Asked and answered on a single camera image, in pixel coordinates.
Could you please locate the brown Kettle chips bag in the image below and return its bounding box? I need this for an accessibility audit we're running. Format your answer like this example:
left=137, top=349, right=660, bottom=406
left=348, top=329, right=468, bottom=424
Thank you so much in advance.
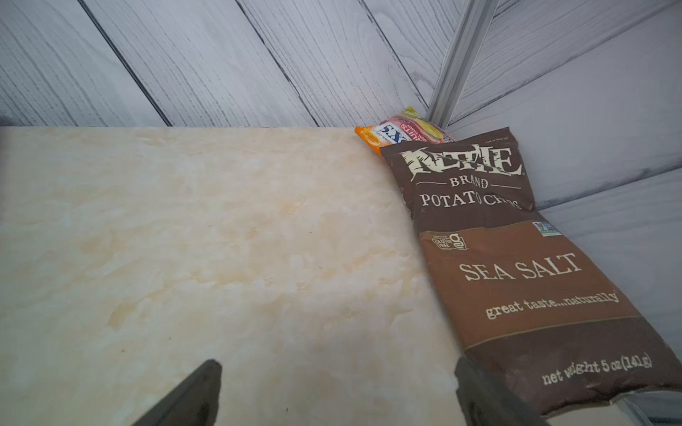
left=381, top=129, right=681, bottom=415

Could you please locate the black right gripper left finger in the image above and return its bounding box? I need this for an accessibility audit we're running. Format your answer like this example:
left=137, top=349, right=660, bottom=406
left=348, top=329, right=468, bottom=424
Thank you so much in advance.
left=133, top=360, right=222, bottom=426

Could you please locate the orange pink snack packet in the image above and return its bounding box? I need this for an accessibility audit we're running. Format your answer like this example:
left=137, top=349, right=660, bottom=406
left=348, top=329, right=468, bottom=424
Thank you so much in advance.
left=354, top=108, right=455, bottom=157

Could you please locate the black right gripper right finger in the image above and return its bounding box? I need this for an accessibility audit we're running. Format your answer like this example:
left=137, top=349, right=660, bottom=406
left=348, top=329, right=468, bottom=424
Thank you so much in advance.
left=455, top=356, right=548, bottom=426

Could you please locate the right aluminium frame post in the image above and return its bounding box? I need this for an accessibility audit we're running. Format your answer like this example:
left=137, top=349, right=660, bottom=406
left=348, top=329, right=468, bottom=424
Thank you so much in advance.
left=426, top=0, right=499, bottom=129

